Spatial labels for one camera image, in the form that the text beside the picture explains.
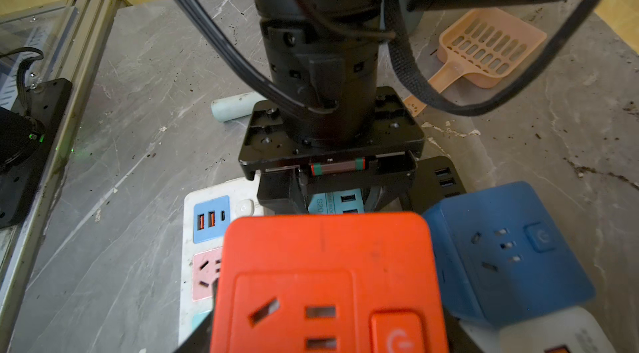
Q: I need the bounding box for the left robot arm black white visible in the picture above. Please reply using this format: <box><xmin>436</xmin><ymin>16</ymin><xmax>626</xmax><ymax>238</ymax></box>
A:
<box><xmin>174</xmin><ymin>0</ymin><xmax>601</xmax><ymax>215</ymax></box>

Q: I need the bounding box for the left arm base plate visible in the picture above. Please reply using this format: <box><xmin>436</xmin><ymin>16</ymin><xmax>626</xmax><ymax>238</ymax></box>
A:
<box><xmin>1</xmin><ymin>79</ymin><xmax>73</xmax><ymax>228</ymax></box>

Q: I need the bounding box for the blue cube socket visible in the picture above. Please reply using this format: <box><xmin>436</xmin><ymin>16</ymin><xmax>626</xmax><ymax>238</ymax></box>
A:
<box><xmin>422</xmin><ymin>182</ymin><xmax>596</xmax><ymax>328</ymax></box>

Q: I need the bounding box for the pink plastic scoop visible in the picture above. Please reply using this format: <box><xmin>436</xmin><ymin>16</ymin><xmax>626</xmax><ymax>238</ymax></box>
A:
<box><xmin>429</xmin><ymin>8</ymin><xmax>547</xmax><ymax>93</ymax></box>

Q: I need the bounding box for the black socket base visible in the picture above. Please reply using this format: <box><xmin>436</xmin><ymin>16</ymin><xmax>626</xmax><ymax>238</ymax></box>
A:
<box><xmin>408</xmin><ymin>156</ymin><xmax>467</xmax><ymax>214</ymax></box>

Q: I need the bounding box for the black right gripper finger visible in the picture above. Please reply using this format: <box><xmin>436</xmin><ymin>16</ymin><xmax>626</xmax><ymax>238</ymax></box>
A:
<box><xmin>175</xmin><ymin>281</ymin><xmax>219</xmax><ymax>353</ymax></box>

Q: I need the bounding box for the red cube socket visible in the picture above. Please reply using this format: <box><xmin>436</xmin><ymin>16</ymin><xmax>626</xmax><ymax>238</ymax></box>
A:
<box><xmin>211</xmin><ymin>212</ymin><xmax>449</xmax><ymax>352</ymax></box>

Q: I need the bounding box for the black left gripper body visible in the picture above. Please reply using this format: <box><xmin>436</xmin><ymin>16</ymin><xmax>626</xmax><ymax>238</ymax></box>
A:
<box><xmin>239</xmin><ymin>86</ymin><xmax>424</xmax><ymax>213</ymax></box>

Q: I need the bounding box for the white charger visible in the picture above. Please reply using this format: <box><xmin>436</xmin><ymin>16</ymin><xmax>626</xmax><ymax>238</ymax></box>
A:
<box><xmin>461</xmin><ymin>306</ymin><xmax>615</xmax><ymax>353</ymax></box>

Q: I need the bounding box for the mint green handle tool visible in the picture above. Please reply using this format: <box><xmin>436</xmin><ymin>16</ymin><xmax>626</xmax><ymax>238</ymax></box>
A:
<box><xmin>211</xmin><ymin>92</ymin><xmax>266</xmax><ymax>123</ymax></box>

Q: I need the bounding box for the white power strip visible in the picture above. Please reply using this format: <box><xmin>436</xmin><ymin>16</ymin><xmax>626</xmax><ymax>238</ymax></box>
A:
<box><xmin>178</xmin><ymin>177</ymin><xmax>265</xmax><ymax>344</ymax></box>

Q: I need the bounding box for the light blue socket base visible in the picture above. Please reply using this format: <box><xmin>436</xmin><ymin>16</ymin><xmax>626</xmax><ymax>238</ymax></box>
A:
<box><xmin>308</xmin><ymin>189</ymin><xmax>364</xmax><ymax>215</ymax></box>

